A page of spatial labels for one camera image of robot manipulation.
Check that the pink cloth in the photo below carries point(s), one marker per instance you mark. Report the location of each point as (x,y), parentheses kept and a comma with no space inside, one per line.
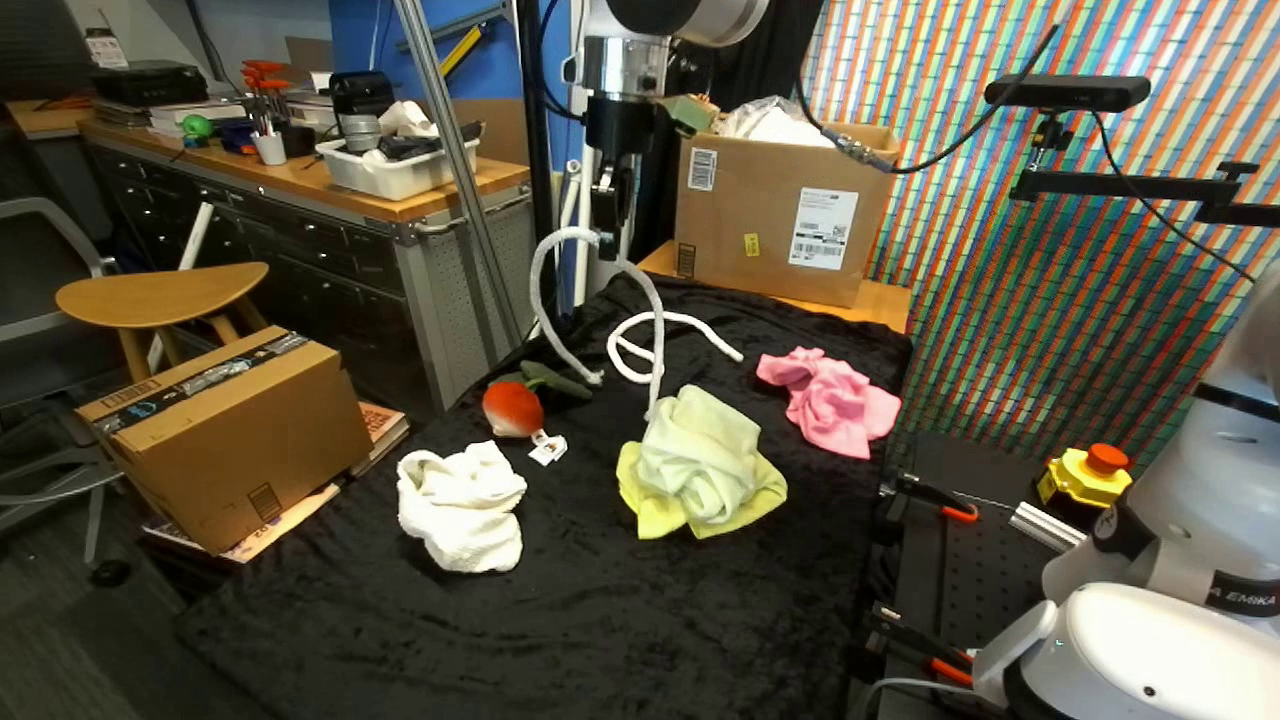
(835,402)

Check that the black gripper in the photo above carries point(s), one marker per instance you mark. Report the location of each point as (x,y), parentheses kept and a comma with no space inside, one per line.
(626,129)

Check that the white framed office chair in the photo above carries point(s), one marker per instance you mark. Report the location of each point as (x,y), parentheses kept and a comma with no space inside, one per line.
(40,465)

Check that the white plastic bin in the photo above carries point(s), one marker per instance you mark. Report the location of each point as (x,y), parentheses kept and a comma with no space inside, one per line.
(402,168)

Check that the wooden top workbench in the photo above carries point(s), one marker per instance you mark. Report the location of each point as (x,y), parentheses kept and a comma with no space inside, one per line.
(335,252)

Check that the flat wooden board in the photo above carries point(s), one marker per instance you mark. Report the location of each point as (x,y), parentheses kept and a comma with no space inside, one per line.
(372,432)

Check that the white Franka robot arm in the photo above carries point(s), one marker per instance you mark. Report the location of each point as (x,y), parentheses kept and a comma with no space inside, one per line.
(1202,643)

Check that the black velvet tablecloth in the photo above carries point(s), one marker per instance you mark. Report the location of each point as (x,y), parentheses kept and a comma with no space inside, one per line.
(572,624)

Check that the black optical breadboard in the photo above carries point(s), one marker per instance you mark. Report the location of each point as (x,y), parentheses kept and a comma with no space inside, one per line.
(963,574)

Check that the large cardboard box with label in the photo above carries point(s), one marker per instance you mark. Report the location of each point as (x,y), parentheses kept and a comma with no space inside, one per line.
(774,222)

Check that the red radish plush toy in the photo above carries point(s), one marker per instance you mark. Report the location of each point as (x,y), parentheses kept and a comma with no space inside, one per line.
(513,407)

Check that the white terry towel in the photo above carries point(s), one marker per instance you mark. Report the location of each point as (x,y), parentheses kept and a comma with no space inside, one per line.
(467,505)

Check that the bright yellow microfibre cloth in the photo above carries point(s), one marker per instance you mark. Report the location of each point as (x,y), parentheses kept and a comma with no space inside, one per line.
(643,505)

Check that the wooden stool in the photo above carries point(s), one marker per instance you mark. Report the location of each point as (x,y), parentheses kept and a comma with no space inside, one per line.
(163,292)

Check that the black vertical pole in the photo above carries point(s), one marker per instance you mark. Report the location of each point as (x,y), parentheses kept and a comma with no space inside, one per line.
(536,160)

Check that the yellow emergency stop button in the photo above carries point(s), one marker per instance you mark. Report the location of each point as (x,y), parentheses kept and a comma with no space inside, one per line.
(1087,476)

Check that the cardboard box with black tape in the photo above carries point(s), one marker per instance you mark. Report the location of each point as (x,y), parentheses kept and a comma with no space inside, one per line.
(227,432)

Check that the silver metal pole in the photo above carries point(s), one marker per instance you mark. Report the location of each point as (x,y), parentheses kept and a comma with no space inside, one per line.
(463,174)

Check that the pale cream microfibre cloth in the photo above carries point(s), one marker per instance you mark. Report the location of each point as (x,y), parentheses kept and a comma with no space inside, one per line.
(704,445)

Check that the black stereo camera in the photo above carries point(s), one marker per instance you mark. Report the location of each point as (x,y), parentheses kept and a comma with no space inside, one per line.
(1067,93)

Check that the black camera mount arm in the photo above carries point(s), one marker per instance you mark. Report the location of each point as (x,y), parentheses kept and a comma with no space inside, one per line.
(1135,185)

